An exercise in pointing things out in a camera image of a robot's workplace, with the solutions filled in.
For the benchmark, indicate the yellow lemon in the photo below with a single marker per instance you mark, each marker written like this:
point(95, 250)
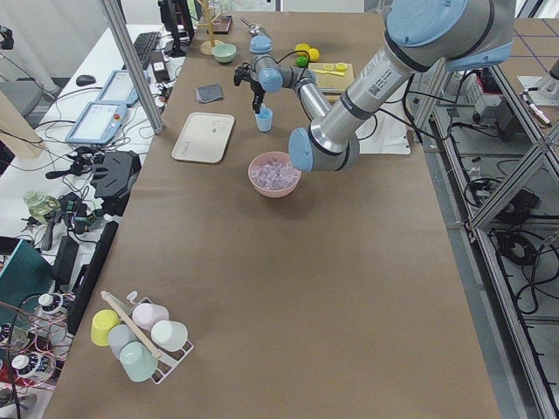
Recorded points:
point(314, 54)
point(302, 48)

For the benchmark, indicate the mint green bowl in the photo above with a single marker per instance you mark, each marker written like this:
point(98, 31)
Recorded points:
point(224, 53)

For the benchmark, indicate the grey cup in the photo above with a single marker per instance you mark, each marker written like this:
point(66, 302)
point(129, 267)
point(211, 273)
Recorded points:
point(118, 337)

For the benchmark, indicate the white cup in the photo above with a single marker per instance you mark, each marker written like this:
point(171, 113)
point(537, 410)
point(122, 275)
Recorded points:
point(169, 334)

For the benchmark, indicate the wooden cutting board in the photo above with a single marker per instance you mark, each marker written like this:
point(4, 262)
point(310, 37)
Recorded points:
point(330, 83)

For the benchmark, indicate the yellow cup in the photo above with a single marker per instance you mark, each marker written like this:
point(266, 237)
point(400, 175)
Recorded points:
point(102, 323)

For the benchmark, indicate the black keyboard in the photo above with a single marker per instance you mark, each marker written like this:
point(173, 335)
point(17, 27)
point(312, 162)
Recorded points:
point(145, 44)

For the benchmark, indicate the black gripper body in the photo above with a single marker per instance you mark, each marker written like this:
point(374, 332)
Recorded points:
point(257, 91)

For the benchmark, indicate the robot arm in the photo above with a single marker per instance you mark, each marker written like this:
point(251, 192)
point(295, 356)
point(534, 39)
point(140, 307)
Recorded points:
point(467, 35)

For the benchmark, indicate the steel ice scoop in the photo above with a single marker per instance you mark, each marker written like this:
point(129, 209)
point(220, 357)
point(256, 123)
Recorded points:
point(254, 28)

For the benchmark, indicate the pink bowl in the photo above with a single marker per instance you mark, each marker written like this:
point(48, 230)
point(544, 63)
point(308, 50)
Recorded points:
point(272, 193)

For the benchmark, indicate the pile of clear ice cubes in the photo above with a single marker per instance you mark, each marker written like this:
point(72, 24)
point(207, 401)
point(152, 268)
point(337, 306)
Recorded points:
point(273, 174)

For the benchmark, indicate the yellow plastic knife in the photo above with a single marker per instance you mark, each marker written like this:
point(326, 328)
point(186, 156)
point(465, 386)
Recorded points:
point(327, 72)

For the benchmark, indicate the pink cup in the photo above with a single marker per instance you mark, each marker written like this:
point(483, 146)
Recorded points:
point(146, 315)

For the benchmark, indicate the green lime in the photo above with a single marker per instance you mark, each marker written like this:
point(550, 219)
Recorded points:
point(301, 61)

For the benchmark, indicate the light blue plastic cup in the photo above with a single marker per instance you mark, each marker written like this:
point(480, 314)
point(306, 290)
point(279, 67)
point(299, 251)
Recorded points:
point(264, 119)

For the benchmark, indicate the mint green cup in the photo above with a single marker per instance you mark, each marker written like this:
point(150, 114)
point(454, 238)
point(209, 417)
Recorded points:
point(138, 362)

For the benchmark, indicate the aluminium frame post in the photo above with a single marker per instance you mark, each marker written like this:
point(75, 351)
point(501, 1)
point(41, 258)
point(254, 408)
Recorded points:
point(118, 27)

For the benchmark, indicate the lemon half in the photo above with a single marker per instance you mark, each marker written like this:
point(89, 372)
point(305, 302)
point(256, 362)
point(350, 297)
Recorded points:
point(341, 66)

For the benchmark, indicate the white cup rack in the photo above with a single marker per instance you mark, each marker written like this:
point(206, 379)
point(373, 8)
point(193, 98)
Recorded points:
point(168, 362)

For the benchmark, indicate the wooden cup tree stand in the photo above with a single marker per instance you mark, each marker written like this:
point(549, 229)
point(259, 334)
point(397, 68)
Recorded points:
point(206, 24)

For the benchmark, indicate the black computer mouse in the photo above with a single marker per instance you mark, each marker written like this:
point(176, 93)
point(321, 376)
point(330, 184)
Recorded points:
point(85, 80)

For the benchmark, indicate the teach pendant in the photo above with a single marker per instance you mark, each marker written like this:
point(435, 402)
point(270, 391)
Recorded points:
point(119, 87)
point(98, 123)

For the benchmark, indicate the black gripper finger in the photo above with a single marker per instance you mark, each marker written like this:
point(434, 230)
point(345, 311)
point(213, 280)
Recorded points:
point(257, 107)

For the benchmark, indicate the cream rabbit tray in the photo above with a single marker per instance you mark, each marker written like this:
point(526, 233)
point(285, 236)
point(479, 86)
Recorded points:
point(203, 138)

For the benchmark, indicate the grey folded cloth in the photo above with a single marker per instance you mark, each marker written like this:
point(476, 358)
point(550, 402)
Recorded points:
point(209, 93)

